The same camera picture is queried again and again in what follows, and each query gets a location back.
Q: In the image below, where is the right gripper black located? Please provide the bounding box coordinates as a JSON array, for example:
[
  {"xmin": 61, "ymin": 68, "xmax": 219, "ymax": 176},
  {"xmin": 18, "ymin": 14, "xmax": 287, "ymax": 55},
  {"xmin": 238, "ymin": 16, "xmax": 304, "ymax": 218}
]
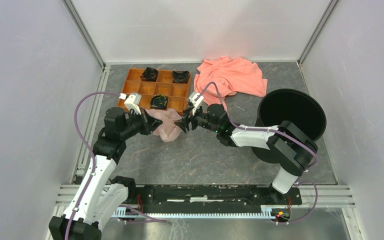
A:
[{"xmin": 173, "ymin": 104, "xmax": 219, "ymax": 135}]

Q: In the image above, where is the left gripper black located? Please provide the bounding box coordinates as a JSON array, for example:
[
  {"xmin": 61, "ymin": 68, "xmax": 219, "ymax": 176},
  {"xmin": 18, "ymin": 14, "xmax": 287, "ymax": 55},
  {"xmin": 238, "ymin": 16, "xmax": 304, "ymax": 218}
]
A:
[{"xmin": 119, "ymin": 107, "xmax": 163, "ymax": 140}]

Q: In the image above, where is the pink plastic trash bag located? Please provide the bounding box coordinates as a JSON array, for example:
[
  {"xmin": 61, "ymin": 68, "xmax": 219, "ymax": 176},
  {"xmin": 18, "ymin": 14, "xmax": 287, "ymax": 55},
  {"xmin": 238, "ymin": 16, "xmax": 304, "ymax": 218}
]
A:
[{"xmin": 146, "ymin": 108, "xmax": 182, "ymax": 143}]

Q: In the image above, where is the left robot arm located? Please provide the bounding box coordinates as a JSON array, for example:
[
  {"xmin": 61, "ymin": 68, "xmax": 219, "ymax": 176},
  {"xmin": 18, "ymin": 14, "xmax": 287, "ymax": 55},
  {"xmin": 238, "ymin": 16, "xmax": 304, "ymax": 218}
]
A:
[{"xmin": 48, "ymin": 107, "xmax": 163, "ymax": 240}]

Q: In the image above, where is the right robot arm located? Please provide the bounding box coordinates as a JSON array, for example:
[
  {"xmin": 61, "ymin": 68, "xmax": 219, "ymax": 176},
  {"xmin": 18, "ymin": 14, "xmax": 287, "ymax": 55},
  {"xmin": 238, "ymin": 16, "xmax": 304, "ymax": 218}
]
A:
[{"xmin": 174, "ymin": 104, "xmax": 318, "ymax": 204}]

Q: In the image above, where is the black trash bin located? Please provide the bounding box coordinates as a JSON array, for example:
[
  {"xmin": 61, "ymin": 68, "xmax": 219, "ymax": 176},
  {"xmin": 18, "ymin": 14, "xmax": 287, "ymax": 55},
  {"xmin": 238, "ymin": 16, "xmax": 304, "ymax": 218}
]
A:
[{"xmin": 250, "ymin": 88, "xmax": 327, "ymax": 164}]

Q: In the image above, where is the orange compartment tray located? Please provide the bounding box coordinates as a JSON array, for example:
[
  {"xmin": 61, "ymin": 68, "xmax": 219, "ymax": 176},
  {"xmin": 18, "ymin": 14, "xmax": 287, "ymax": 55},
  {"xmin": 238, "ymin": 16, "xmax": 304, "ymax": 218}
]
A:
[{"xmin": 121, "ymin": 67, "xmax": 192, "ymax": 116}]

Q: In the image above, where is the black rolled belt right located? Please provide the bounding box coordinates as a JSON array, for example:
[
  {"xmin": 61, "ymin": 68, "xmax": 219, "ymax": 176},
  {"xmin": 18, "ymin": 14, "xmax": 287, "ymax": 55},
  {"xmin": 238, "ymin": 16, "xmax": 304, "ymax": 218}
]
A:
[{"xmin": 171, "ymin": 70, "xmax": 191, "ymax": 84}]

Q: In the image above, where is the black rolled belt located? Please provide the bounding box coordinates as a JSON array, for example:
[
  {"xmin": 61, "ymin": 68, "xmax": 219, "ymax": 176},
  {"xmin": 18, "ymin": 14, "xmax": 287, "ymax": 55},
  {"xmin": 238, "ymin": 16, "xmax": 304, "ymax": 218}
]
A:
[
  {"xmin": 140, "ymin": 67, "xmax": 159, "ymax": 82},
  {"xmin": 171, "ymin": 70, "xmax": 191, "ymax": 84}
]

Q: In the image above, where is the black rolled belt left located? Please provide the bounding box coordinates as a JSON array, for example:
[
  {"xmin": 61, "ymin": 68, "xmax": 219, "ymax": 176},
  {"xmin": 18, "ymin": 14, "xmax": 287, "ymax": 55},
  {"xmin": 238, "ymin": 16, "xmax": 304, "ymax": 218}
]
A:
[{"xmin": 140, "ymin": 67, "xmax": 159, "ymax": 82}]

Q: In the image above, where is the salmon pink cloth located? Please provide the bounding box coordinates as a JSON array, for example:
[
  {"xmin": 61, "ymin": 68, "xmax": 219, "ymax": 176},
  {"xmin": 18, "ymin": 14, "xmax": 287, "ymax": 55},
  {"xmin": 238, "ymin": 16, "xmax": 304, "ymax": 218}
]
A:
[{"xmin": 193, "ymin": 56, "xmax": 268, "ymax": 105}]

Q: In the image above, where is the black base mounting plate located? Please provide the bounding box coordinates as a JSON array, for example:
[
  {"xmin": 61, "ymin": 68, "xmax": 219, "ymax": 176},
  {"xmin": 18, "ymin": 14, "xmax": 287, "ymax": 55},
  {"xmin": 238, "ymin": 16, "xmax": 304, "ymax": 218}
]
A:
[{"xmin": 124, "ymin": 184, "xmax": 303, "ymax": 214}]

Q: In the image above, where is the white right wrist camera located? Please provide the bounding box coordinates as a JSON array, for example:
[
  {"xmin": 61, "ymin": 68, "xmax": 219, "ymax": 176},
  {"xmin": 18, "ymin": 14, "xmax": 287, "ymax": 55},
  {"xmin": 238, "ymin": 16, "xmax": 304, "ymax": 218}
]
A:
[{"xmin": 187, "ymin": 91, "xmax": 204, "ymax": 116}]

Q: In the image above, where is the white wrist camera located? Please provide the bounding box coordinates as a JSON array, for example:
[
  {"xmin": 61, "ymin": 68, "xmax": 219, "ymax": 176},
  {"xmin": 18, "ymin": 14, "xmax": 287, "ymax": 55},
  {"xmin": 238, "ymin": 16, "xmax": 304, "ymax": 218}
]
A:
[
  {"xmin": 119, "ymin": 92, "xmax": 142, "ymax": 115},
  {"xmin": 187, "ymin": 91, "xmax": 204, "ymax": 116}
]

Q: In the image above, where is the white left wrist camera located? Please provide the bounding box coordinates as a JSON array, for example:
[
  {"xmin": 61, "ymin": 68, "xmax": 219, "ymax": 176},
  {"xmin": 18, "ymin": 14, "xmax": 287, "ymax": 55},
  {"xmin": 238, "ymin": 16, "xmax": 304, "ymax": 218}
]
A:
[{"xmin": 119, "ymin": 92, "xmax": 142, "ymax": 115}]

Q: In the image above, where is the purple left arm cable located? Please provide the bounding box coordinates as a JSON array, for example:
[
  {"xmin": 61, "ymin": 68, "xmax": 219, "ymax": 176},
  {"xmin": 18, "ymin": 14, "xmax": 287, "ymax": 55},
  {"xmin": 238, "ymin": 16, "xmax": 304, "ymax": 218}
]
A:
[{"xmin": 63, "ymin": 91, "xmax": 127, "ymax": 240}]

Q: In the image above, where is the aluminium frame rail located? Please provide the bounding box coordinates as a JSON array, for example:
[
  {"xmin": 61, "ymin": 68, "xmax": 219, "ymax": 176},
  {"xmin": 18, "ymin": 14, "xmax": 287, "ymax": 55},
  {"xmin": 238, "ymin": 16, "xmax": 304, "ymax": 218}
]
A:
[{"xmin": 53, "ymin": 184, "xmax": 356, "ymax": 222}]

